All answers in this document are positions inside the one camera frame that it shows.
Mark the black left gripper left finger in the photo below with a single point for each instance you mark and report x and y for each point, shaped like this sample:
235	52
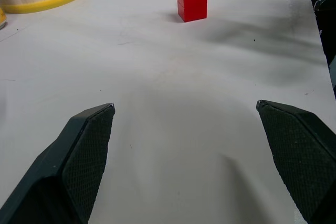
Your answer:
65	171

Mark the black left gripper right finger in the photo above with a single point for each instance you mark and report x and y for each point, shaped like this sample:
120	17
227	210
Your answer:
302	155

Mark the red toy brick stack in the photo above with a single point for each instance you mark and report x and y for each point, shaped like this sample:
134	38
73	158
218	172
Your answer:
193	2

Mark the yellow and white can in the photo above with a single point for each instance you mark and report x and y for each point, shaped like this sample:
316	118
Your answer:
2	19

